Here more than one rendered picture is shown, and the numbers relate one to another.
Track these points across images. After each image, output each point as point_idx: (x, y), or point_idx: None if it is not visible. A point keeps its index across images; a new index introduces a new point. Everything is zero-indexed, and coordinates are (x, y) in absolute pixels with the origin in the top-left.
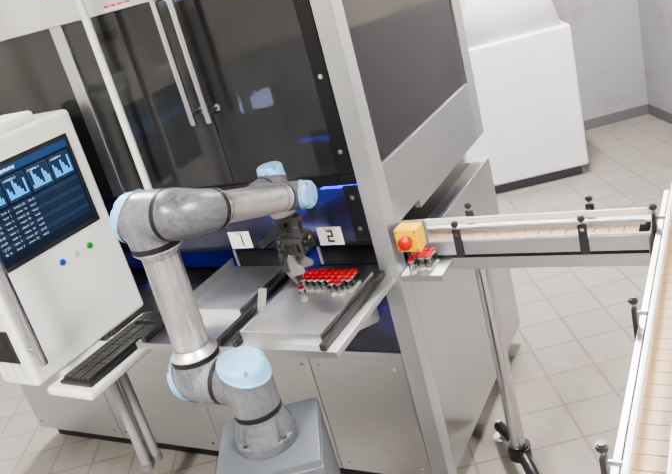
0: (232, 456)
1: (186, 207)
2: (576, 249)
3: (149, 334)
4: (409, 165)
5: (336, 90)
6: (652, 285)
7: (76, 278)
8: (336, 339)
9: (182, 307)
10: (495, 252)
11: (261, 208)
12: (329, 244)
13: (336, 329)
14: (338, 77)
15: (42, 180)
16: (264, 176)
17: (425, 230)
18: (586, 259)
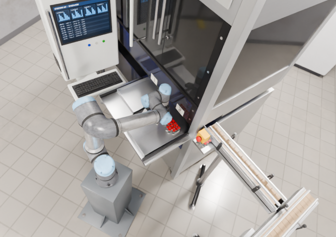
0: (93, 175)
1: (96, 132)
2: (251, 187)
3: (103, 95)
4: (227, 105)
5: (210, 82)
6: None
7: (93, 51)
8: (150, 157)
9: (91, 140)
10: (227, 160)
11: (137, 128)
12: (178, 111)
13: (152, 155)
14: (214, 80)
15: (90, 12)
16: (160, 92)
17: (210, 137)
18: (251, 191)
